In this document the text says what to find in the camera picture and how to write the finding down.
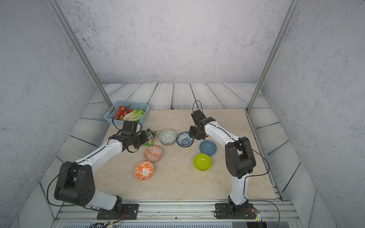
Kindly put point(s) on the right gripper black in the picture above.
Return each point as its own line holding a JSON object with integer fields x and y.
{"x": 191, "y": 128}

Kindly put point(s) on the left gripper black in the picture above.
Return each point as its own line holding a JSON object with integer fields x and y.
{"x": 145, "y": 138}

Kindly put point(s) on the blue floral bowl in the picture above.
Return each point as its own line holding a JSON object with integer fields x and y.
{"x": 184, "y": 140}

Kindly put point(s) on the plain blue shallow bowl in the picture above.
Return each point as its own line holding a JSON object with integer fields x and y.
{"x": 208, "y": 147}

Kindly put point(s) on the red diamond pattern bowl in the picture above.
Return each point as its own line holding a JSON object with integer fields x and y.
{"x": 153, "y": 154}

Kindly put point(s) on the green geometric pattern bowl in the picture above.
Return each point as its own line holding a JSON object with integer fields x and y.
{"x": 167, "y": 137}

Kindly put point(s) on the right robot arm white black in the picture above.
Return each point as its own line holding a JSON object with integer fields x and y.
{"x": 239, "y": 157}

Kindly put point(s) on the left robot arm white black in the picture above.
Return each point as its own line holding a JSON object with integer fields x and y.
{"x": 75, "y": 182}

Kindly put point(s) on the green snack chip bag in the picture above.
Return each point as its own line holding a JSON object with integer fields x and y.
{"x": 151, "y": 142}

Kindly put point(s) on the green lettuce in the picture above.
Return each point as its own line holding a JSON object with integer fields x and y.
{"x": 134, "y": 116}

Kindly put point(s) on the lime green bowl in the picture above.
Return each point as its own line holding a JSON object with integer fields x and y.
{"x": 202, "y": 162}

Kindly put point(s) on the orange floral bowl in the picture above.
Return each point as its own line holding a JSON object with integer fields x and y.
{"x": 144, "y": 170}

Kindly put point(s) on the red strawberries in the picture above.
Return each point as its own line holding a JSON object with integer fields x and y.
{"x": 122, "y": 112}

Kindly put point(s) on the light blue plastic basket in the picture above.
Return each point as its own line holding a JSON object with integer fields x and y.
{"x": 112, "y": 112}

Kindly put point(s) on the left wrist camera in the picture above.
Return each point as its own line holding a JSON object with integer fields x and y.
{"x": 150, "y": 134}

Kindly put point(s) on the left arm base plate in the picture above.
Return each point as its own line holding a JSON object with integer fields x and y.
{"x": 120, "y": 212}

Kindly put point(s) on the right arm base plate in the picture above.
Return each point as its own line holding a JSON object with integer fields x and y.
{"x": 228, "y": 211}

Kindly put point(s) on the aluminium front rail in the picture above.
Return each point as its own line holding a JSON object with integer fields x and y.
{"x": 189, "y": 214}

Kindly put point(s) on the right aluminium frame post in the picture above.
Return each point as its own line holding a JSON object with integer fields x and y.
{"x": 273, "y": 53}

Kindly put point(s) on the aluminium frame post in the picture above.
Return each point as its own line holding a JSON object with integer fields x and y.
{"x": 61, "y": 18}
{"x": 273, "y": 53}

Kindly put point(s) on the left aluminium frame post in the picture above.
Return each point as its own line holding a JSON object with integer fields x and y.
{"x": 61, "y": 18}

